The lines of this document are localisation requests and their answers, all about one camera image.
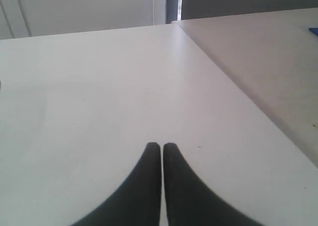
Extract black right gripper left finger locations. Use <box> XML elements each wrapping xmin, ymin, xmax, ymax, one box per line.
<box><xmin>74</xmin><ymin>143</ymin><xmax>162</xmax><ymax>226</ymax></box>

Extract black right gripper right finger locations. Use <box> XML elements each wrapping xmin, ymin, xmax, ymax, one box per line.
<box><xmin>163</xmin><ymin>143</ymin><xmax>261</xmax><ymax>226</ymax></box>

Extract blue object on side table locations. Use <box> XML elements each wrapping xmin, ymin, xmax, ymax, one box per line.
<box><xmin>309</xmin><ymin>28</ymin><xmax>318</xmax><ymax>36</ymax></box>

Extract white cabinet doors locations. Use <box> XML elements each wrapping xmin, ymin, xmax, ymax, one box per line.
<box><xmin>0</xmin><ymin>0</ymin><xmax>165</xmax><ymax>39</ymax></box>

